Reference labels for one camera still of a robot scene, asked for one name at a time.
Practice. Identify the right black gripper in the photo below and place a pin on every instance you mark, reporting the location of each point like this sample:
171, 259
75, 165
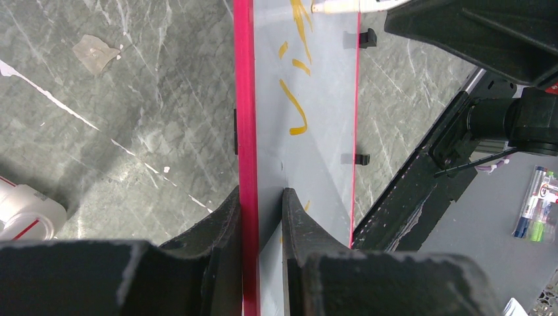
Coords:
515, 39

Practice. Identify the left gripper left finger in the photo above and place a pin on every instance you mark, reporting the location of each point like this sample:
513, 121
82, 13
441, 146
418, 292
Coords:
196, 273

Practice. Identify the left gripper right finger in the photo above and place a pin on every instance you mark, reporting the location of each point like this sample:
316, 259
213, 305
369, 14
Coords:
324, 277

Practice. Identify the white marker pen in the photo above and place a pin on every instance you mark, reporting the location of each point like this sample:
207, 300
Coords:
355, 6

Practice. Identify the red-framed whiteboard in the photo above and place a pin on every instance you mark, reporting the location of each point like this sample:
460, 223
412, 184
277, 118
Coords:
296, 109

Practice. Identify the black whiteboard foot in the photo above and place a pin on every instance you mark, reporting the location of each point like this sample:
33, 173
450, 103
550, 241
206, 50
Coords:
362, 159
367, 39

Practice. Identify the pack of coloured markers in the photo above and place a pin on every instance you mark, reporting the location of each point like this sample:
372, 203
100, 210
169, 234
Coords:
537, 221

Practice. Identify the tape scrap on floor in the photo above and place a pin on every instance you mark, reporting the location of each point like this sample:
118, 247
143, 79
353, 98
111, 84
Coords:
94, 53

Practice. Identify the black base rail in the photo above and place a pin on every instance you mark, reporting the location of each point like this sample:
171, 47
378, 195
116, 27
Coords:
414, 201

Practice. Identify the white PVC pipe frame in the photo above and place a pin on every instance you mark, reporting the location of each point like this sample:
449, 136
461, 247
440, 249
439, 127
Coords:
27, 214

